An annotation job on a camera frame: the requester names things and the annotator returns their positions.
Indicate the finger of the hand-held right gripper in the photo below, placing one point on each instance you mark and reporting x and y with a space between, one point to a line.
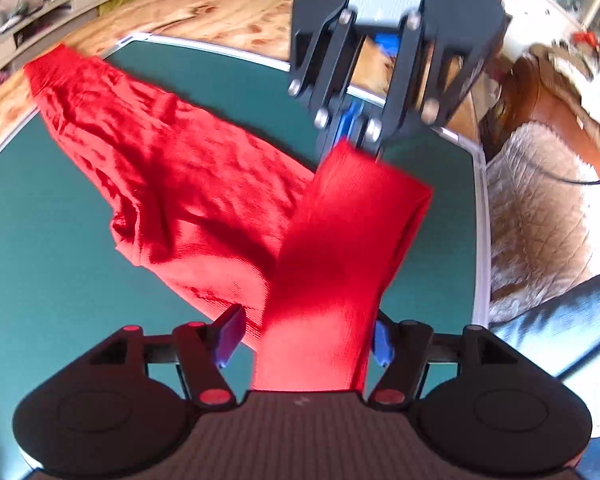
405 90
337 85

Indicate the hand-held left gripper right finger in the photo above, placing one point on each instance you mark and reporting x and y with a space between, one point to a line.
382 345

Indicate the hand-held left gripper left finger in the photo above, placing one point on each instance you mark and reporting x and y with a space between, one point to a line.
229 337

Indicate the red knit pants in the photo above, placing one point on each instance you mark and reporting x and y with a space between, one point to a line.
180 185

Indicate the carved wooden table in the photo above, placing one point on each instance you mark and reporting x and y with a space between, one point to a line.
205 15

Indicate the brown leather chair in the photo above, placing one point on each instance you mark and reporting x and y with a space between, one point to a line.
555 105

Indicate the person's blue clothing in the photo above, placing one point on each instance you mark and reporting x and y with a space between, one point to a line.
555 325

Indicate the beige quilted chair cover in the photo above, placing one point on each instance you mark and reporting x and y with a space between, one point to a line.
540 220

